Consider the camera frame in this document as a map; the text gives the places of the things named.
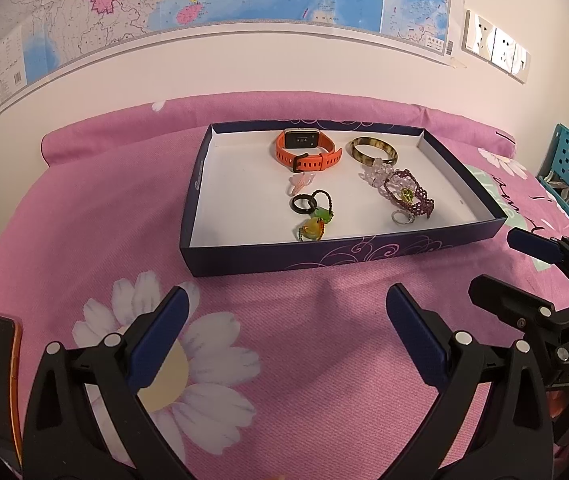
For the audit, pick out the dark blue cardboard box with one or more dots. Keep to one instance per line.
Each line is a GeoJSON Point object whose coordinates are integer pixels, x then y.
{"type": "Point", "coordinates": [364, 255]}

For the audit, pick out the pink translucent pendant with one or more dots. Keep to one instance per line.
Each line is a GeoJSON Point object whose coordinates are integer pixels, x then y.
{"type": "Point", "coordinates": [297, 185]}

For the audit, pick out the piece of tape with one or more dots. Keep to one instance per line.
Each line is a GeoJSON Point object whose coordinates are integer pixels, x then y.
{"type": "Point", "coordinates": [458, 62]}

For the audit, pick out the white wall socket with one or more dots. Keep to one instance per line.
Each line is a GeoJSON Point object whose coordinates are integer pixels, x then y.
{"type": "Point", "coordinates": [521, 65]}
{"type": "Point", "coordinates": [477, 35]}
{"type": "Point", "coordinates": [503, 50]}

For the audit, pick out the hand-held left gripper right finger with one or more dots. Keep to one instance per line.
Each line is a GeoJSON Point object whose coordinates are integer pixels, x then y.
{"type": "Point", "coordinates": [417, 340]}

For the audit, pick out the pink flowered blanket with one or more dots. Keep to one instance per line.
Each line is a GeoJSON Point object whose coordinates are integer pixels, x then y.
{"type": "Point", "coordinates": [89, 200]}

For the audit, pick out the green yellow pendant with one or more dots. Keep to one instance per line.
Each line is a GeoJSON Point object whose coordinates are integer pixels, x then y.
{"type": "Point", "coordinates": [320, 216]}

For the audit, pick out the tortoiseshell bangle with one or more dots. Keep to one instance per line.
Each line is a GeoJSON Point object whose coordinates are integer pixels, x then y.
{"type": "Point", "coordinates": [359, 158]}

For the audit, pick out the orange smartwatch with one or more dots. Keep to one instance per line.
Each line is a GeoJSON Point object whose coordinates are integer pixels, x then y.
{"type": "Point", "coordinates": [314, 162]}

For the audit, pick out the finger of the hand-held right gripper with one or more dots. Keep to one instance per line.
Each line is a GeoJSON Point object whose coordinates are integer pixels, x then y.
{"type": "Point", "coordinates": [532, 246]}
{"type": "Point", "coordinates": [509, 297]}

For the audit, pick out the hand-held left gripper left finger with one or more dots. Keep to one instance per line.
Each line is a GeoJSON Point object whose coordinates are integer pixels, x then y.
{"type": "Point", "coordinates": [159, 345]}

